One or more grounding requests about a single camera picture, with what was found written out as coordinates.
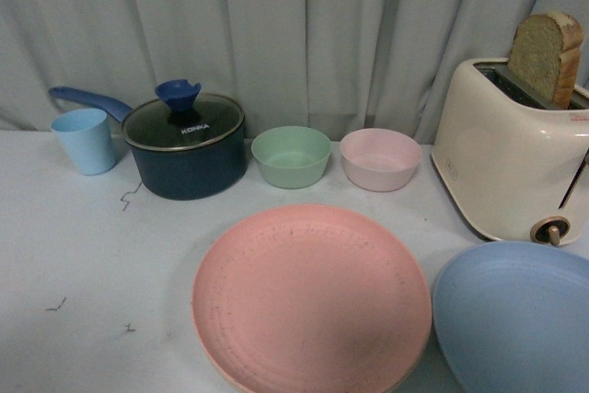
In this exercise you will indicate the pink plastic plate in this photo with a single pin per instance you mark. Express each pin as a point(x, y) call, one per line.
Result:
point(310, 277)

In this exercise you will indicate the green plastic bowl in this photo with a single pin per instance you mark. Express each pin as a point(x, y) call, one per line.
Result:
point(291, 157)

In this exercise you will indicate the dark blue saucepan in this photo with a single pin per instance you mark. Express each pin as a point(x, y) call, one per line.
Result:
point(175, 175)

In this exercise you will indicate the pink plastic bowl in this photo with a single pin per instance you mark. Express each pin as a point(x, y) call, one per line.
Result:
point(379, 159)

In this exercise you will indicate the glass pot lid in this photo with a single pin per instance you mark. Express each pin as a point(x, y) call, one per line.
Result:
point(182, 117)

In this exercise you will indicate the grey curtain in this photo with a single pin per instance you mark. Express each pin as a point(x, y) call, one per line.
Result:
point(335, 65)

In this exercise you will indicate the cream white toaster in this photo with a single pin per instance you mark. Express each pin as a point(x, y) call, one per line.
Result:
point(515, 165)

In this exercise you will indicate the blue plastic plate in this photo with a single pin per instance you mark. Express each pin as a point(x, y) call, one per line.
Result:
point(513, 317)

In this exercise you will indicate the toasted bread slice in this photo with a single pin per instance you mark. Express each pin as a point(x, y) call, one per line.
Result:
point(546, 53)

